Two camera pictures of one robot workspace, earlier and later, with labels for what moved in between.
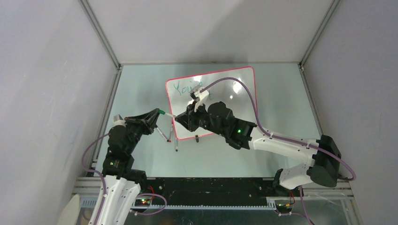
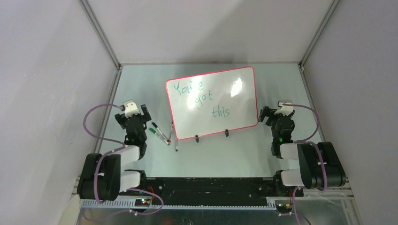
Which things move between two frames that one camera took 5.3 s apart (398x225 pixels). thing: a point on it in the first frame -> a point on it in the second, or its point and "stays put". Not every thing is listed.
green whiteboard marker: [171, 115] -> [159, 136]
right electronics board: [284, 207] stays put
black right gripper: [188, 118] -> [264, 111]
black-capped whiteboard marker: [167, 140] stays put
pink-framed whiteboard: [230, 92] stays put
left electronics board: [142, 202] stays put
